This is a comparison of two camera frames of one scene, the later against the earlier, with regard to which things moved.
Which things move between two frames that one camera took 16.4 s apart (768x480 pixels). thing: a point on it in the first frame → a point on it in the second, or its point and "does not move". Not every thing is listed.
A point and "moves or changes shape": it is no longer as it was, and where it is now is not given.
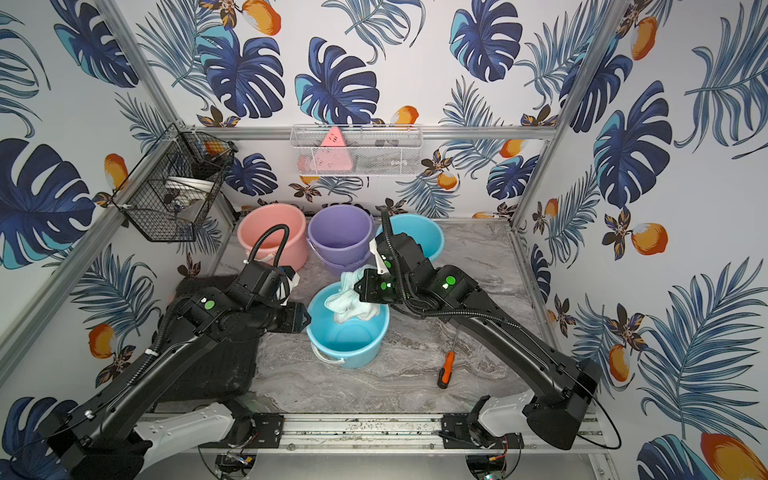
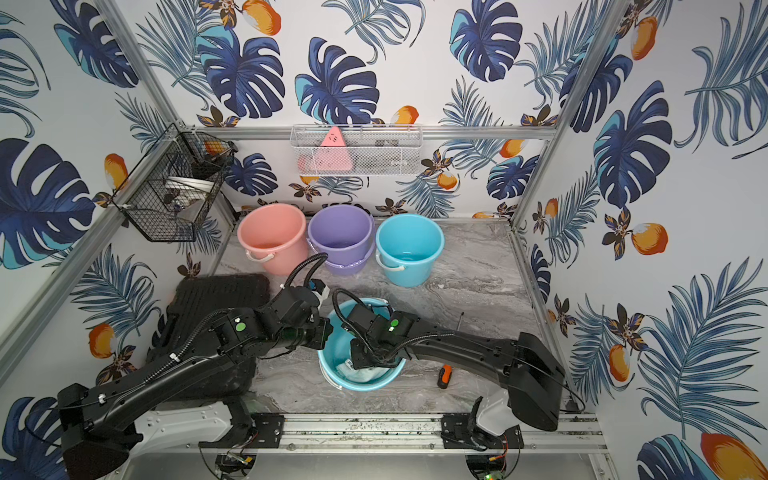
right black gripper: (367, 293) → (357, 360)
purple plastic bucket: (342, 236) does not move
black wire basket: (178, 184) does not move
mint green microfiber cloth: (347, 305) → (361, 375)
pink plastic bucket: (269, 247) does not move
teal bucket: (355, 344) moves or changes shape
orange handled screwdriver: (445, 373) does not move
